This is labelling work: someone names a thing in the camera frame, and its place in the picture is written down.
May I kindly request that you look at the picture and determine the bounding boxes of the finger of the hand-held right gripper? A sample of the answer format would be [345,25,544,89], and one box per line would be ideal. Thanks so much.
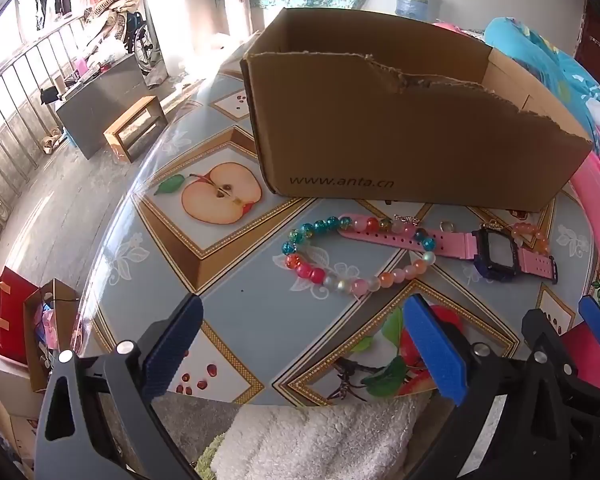
[522,309,574,368]
[578,296,600,351]

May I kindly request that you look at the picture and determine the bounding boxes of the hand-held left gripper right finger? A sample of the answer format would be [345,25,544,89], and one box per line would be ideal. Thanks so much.
[404,294,581,480]

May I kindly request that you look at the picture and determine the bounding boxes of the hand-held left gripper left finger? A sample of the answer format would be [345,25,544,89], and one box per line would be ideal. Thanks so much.
[34,294,204,480]

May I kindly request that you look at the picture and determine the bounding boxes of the pink strap smartwatch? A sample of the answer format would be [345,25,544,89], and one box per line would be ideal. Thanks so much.
[339,220,559,285]

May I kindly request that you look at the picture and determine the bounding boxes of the pink orange bead bracelet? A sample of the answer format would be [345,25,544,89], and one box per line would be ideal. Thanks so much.
[511,222,551,256]

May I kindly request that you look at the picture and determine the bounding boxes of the colourful glass bead bracelet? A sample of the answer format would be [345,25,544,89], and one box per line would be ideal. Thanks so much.
[281,215,438,297]

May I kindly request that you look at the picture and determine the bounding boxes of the brown cardboard box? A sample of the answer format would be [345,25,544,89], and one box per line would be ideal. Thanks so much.
[240,7,593,213]

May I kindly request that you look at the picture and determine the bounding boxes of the pink blanket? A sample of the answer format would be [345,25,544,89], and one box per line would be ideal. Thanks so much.
[565,105,600,391]

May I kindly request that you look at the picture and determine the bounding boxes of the brown paper bag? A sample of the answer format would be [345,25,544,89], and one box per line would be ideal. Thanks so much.
[22,278,81,393]

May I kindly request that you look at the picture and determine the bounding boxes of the white fluffy towel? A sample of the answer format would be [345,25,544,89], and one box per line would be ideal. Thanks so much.
[200,392,431,480]

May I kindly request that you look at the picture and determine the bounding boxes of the red paper bag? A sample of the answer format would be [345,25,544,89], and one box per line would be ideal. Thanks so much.
[0,266,41,366]

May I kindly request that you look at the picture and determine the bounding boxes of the wooden stool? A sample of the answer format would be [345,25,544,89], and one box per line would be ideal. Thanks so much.
[103,95,168,163]

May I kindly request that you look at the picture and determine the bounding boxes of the grey cabinet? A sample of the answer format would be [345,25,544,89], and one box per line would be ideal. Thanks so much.
[55,52,148,161]

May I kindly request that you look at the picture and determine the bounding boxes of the brown door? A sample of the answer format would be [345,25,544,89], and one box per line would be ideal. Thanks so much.
[575,0,600,78]

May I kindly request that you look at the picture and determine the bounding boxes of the blue printed quilt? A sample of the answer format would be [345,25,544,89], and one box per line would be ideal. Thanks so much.
[482,16,600,156]

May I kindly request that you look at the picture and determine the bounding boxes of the wheelchair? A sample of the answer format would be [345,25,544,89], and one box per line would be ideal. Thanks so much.
[125,10,163,73]

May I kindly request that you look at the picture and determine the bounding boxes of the metal railing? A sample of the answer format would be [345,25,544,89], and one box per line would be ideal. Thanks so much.
[0,12,88,201]

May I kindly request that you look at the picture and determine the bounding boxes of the pile of clothes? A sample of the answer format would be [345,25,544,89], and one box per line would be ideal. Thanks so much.
[82,0,151,46]

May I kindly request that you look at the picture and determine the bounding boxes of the white board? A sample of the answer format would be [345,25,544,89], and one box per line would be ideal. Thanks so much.
[220,0,253,38]

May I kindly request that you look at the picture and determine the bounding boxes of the blue water jug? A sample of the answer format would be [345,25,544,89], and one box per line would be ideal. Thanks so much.
[396,0,433,22]

